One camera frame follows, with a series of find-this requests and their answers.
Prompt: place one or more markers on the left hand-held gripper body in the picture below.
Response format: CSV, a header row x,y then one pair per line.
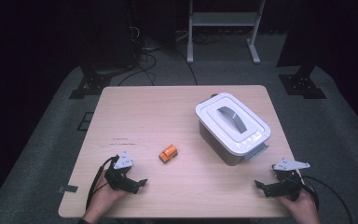
x,y
118,179

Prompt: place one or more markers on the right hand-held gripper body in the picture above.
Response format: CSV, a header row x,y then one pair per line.
x,y
287,183

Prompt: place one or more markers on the clear brown storage box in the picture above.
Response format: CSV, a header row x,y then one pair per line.
x,y
213,141

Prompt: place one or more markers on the person's right hand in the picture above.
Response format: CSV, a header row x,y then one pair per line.
x,y
304,208

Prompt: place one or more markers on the grey tape strip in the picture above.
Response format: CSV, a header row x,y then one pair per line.
x,y
68,188

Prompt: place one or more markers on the black stand base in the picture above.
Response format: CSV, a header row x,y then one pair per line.
x,y
90,84
301,84

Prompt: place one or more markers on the white metal stand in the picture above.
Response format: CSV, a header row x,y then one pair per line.
x,y
223,19

